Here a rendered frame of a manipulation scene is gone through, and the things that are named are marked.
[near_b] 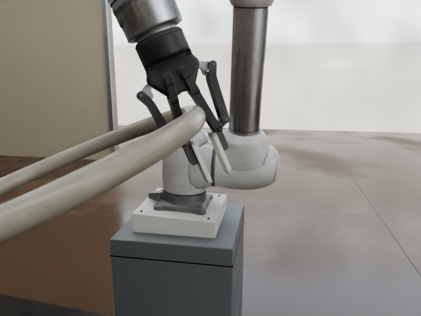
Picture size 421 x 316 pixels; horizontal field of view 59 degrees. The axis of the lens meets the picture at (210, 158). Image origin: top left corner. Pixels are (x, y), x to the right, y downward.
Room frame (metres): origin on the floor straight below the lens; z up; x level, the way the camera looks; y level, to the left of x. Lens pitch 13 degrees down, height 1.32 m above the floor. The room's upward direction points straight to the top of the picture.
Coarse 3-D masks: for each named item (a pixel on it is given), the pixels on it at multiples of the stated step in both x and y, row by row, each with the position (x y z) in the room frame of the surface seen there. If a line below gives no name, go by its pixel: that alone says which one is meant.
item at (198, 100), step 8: (184, 72) 0.56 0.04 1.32; (184, 80) 0.56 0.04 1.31; (192, 80) 0.56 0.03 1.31; (192, 88) 0.56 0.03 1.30; (192, 96) 0.57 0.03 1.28; (200, 96) 0.57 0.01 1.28; (200, 104) 0.57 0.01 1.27; (208, 112) 0.57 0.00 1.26; (208, 120) 0.57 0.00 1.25; (216, 120) 0.57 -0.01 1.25; (216, 128) 0.57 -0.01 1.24
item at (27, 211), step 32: (128, 128) 0.71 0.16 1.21; (160, 128) 0.39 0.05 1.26; (192, 128) 0.42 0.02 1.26; (64, 160) 0.71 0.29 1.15; (128, 160) 0.33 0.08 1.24; (160, 160) 0.37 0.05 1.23; (0, 192) 0.65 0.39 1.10; (32, 192) 0.29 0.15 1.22; (64, 192) 0.30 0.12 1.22; (96, 192) 0.31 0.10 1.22; (0, 224) 0.27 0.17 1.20; (32, 224) 0.28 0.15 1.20
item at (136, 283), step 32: (128, 224) 1.20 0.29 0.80; (224, 224) 1.20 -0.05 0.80; (128, 256) 1.08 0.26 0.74; (160, 256) 1.06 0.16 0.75; (192, 256) 1.04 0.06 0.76; (224, 256) 1.02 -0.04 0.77; (128, 288) 1.08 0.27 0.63; (160, 288) 1.06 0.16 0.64; (192, 288) 1.04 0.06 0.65; (224, 288) 1.02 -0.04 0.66
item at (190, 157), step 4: (184, 148) 0.56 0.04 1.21; (188, 148) 0.56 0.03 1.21; (188, 152) 0.56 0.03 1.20; (192, 152) 0.56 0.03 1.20; (188, 156) 0.56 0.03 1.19; (192, 156) 0.56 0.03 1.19; (188, 160) 0.57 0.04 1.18; (192, 160) 0.56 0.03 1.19; (196, 160) 0.56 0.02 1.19; (192, 164) 0.56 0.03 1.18
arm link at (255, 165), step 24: (240, 0) 1.06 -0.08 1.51; (264, 0) 1.05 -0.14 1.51; (240, 24) 1.08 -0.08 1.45; (264, 24) 1.09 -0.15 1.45; (240, 48) 1.10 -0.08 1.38; (264, 48) 1.11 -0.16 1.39; (240, 72) 1.11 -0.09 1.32; (240, 96) 1.12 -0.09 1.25; (240, 120) 1.14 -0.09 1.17; (240, 144) 1.13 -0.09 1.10; (264, 144) 1.16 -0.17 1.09; (216, 168) 1.16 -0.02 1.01; (240, 168) 1.14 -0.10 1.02; (264, 168) 1.14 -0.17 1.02
